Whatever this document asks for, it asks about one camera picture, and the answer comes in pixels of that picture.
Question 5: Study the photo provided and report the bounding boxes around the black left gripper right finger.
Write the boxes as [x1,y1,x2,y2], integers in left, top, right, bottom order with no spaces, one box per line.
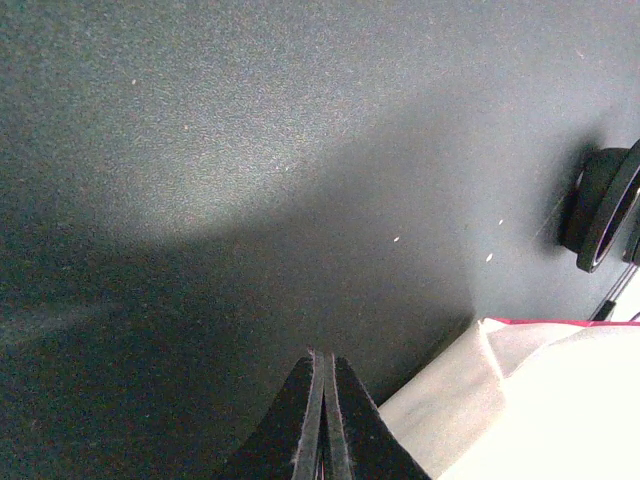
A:
[323,355,429,479]

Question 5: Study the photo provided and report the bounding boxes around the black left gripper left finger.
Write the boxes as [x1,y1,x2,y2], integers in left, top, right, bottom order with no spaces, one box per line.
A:
[219,352,325,479]

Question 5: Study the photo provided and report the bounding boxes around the cream paper bag pink sides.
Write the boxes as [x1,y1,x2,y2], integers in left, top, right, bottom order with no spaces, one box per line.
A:
[380,318,639,479]

